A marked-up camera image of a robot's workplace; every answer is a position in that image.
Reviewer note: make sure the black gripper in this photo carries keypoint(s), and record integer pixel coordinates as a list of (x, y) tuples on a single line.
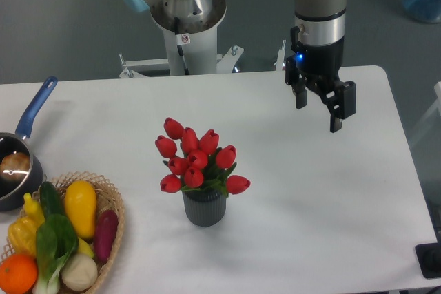
[(315, 68)]

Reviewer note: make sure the red tulip bouquet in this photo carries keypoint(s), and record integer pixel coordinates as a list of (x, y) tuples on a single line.
[(198, 164)]

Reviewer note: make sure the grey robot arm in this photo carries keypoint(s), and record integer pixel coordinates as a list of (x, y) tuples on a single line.
[(317, 41)]

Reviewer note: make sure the grey ribbed vase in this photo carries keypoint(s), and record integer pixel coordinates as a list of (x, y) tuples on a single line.
[(204, 208)]

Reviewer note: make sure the black device at edge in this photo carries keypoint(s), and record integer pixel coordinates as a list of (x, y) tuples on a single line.
[(429, 259)]

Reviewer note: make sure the purple eggplant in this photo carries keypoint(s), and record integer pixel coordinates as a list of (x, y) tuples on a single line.
[(105, 234)]

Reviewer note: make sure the yellow squash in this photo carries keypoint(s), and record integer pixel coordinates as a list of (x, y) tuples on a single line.
[(80, 207)]

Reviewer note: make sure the yellow banana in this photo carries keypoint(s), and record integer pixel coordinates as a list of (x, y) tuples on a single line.
[(85, 248)]

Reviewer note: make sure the green cucumber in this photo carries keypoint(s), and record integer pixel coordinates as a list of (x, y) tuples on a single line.
[(50, 200)]

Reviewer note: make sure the beige garlic bulb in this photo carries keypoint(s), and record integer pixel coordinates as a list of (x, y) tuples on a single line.
[(80, 272)]

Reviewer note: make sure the green bok choy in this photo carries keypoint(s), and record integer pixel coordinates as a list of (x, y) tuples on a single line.
[(56, 241)]

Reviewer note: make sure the bread roll in pan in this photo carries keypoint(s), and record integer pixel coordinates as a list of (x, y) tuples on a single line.
[(15, 167)]

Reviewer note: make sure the small yellow pepper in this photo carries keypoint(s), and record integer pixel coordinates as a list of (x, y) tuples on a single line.
[(33, 209)]

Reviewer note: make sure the yellow bell pepper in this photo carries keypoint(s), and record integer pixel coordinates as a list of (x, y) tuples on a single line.
[(22, 236)]

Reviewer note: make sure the orange fruit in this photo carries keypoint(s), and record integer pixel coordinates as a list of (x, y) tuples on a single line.
[(18, 273)]

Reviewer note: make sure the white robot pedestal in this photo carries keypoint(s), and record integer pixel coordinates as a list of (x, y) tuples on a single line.
[(190, 32)]

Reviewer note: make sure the blue handled saucepan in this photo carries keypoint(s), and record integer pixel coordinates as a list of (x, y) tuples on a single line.
[(12, 192)]

